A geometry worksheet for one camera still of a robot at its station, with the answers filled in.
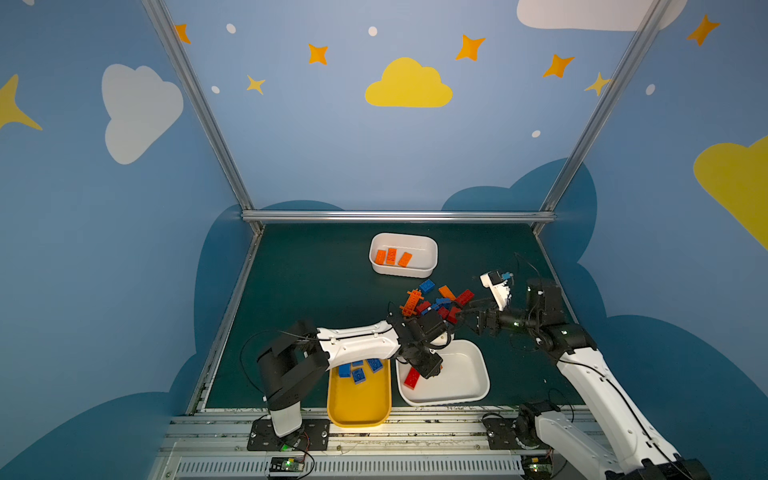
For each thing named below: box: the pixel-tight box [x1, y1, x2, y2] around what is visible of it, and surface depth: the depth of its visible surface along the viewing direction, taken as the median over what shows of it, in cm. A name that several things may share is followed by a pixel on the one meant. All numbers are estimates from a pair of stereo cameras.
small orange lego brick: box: [375, 250, 387, 265], surface depth 113 cm
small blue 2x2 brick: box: [353, 368, 366, 385], surface depth 84 cm
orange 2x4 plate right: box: [438, 285, 457, 301], surface depth 104 cm
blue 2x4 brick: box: [367, 358, 383, 373], surface depth 87 cm
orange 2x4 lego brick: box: [386, 248, 397, 265], surface depth 113 cm
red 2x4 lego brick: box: [404, 367, 421, 390], surface depth 84 cm
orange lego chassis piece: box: [400, 289, 424, 317], surface depth 100 cm
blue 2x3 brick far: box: [419, 279, 436, 294], surface depth 104 cm
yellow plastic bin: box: [327, 358, 392, 428], surface depth 82 cm
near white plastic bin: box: [395, 340, 491, 407], surface depth 84 cm
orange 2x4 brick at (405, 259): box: [398, 252, 413, 268], surface depth 113 cm
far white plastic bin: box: [369, 232, 439, 279], surface depth 113 cm
